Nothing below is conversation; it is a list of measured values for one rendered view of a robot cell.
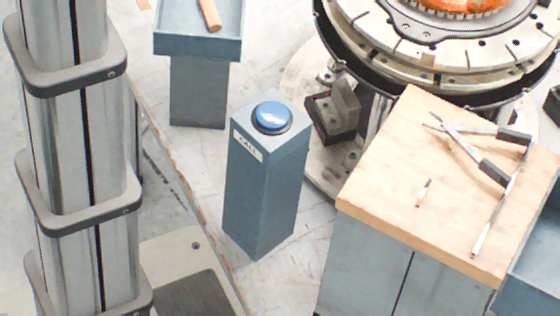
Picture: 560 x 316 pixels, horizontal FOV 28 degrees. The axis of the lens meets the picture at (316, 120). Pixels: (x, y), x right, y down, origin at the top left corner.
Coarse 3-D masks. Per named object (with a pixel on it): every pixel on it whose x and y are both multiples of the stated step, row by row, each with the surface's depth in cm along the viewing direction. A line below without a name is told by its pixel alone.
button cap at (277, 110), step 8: (264, 104) 134; (272, 104) 134; (280, 104) 135; (256, 112) 134; (264, 112) 134; (272, 112) 134; (280, 112) 134; (288, 112) 134; (256, 120) 134; (264, 120) 133; (272, 120) 133; (280, 120) 133; (288, 120) 134; (264, 128) 133; (272, 128) 133; (280, 128) 133
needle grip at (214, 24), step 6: (198, 0) 145; (204, 0) 144; (210, 0) 144; (204, 6) 143; (210, 6) 143; (204, 12) 143; (210, 12) 143; (216, 12) 143; (210, 18) 142; (216, 18) 142; (210, 24) 142; (216, 24) 142; (210, 30) 142; (216, 30) 142
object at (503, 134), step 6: (498, 132) 129; (504, 132) 129; (510, 132) 129; (516, 132) 129; (522, 132) 130; (498, 138) 130; (504, 138) 130; (510, 138) 130; (516, 138) 129; (522, 138) 129; (528, 138) 129; (522, 144) 130; (528, 144) 130
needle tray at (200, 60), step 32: (160, 0) 140; (192, 0) 146; (224, 0) 146; (160, 32) 137; (192, 32) 142; (224, 32) 143; (192, 64) 153; (224, 64) 153; (192, 96) 158; (224, 96) 158; (224, 128) 164
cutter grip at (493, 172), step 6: (480, 162) 127; (486, 162) 126; (480, 168) 127; (486, 168) 127; (492, 168) 126; (498, 168) 126; (486, 174) 127; (492, 174) 126; (498, 174) 126; (504, 174) 126; (492, 180) 127; (498, 180) 126; (504, 180) 126; (510, 180) 125; (504, 186) 126
